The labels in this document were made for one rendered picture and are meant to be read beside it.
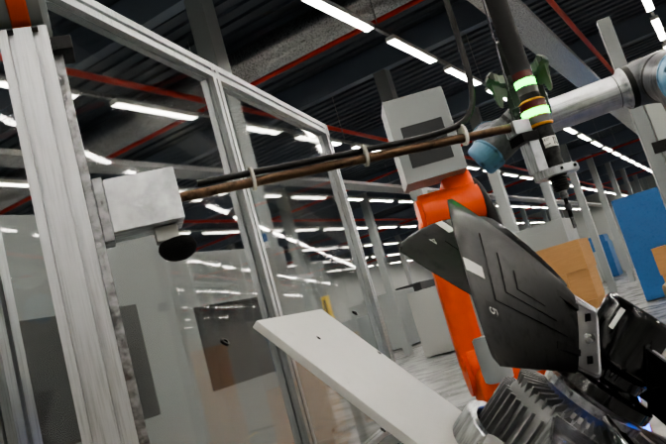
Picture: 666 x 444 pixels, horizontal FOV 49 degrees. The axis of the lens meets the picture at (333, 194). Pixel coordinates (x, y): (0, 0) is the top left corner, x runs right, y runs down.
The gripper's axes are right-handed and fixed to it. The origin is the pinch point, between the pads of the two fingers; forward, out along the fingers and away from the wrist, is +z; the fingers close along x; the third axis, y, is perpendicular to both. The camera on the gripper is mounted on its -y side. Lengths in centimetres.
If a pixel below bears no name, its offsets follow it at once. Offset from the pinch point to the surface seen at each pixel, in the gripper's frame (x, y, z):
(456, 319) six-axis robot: 97, 47, -384
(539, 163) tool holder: 1.0, 19.0, 10.1
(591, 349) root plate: 2, 46, 24
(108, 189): 51, 10, 48
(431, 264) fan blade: 20.9, 29.2, 14.2
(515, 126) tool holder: 2.6, 12.5, 11.2
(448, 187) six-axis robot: 75, -43, -388
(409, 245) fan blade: 23.5, 25.3, 13.2
